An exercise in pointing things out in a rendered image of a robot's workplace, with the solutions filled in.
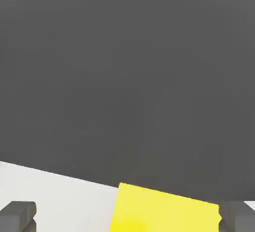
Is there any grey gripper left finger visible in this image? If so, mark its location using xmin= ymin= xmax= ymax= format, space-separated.
xmin=0 ymin=201 xmax=37 ymax=232

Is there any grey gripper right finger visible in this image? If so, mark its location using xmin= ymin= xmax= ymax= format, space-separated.
xmin=218 ymin=200 xmax=255 ymax=232

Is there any large yellow box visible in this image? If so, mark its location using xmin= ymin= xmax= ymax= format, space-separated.
xmin=109 ymin=182 xmax=223 ymax=232

